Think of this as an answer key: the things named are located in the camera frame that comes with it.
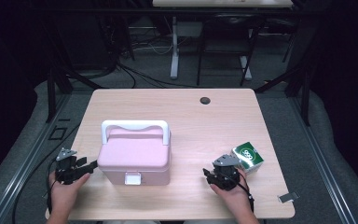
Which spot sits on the person's right hand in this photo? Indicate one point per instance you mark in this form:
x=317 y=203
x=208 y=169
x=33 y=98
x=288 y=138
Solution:
x=237 y=197

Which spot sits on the white desk panel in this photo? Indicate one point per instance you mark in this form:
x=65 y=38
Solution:
x=189 y=29

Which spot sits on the black chair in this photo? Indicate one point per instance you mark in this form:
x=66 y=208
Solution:
x=230 y=23

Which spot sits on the white desk leg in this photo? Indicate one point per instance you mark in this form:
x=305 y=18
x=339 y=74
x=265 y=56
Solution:
x=245 y=67
x=174 y=56

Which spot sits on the person's left hand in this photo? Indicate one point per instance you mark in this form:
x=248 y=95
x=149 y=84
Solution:
x=62 y=196

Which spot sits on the metal floor rail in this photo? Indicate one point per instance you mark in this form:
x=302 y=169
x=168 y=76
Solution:
x=21 y=174
x=324 y=171

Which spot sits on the black metal stand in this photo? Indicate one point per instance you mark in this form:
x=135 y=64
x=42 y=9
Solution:
x=306 y=99
x=51 y=93

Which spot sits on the pink storage box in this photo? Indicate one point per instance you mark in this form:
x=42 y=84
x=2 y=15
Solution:
x=133 y=152

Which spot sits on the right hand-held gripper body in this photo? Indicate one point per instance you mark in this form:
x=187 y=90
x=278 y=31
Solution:
x=227 y=174

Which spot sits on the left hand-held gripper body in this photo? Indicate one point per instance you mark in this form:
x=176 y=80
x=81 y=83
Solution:
x=70 y=169

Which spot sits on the green and white carton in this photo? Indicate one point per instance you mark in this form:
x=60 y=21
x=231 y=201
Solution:
x=248 y=154

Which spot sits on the light wooden desk top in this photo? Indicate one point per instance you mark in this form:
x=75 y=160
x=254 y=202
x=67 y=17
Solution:
x=220 y=3

